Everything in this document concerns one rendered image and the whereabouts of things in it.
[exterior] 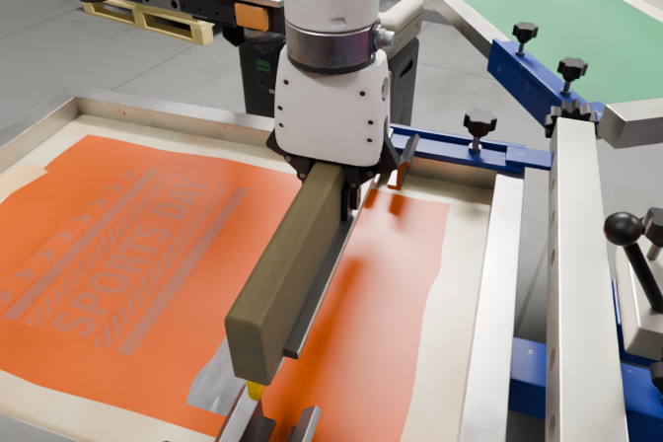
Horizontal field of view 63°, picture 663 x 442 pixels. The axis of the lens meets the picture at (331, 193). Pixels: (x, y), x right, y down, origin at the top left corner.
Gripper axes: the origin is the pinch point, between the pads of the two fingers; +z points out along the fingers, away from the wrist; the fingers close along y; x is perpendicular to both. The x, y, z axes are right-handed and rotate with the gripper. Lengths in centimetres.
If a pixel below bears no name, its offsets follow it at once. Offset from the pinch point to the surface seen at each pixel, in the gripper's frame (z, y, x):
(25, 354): 14.5, 28.0, 18.3
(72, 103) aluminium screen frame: 12, 55, -24
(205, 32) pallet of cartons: 103, 166, -256
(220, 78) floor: 111, 136, -215
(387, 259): 14.5, -5.2, -6.7
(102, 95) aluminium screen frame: 11, 50, -27
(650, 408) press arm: 18.0, -35.4, 2.5
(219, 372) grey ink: 14.0, 7.3, 14.3
